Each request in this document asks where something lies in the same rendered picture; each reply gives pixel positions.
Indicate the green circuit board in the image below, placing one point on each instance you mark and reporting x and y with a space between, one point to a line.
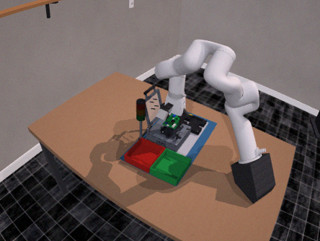
172 121

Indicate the green bin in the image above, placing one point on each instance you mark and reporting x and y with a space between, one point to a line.
170 166

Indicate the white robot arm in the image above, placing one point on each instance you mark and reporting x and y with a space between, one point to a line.
215 74

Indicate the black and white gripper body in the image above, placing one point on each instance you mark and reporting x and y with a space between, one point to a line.
179 105

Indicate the red open-top bin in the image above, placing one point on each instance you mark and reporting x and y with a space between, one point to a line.
142 153

